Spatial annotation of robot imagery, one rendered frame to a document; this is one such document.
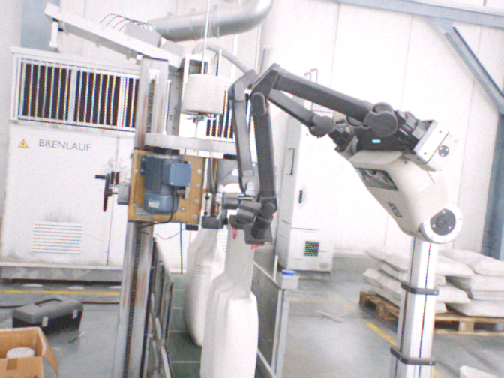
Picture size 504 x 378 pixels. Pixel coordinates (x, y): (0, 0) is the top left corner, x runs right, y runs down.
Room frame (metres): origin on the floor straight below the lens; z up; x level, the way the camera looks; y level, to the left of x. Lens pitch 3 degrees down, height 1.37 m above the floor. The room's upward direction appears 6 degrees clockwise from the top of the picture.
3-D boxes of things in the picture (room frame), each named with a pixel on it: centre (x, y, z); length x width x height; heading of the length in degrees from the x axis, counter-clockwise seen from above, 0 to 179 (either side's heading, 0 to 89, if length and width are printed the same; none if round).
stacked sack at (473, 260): (5.20, -2.24, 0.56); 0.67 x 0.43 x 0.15; 14
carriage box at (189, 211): (2.53, 0.38, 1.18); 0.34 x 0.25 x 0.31; 104
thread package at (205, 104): (2.33, 0.21, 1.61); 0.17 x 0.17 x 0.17
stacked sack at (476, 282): (4.98, -2.27, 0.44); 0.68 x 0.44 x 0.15; 104
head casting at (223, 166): (2.64, 0.06, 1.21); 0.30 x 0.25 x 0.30; 14
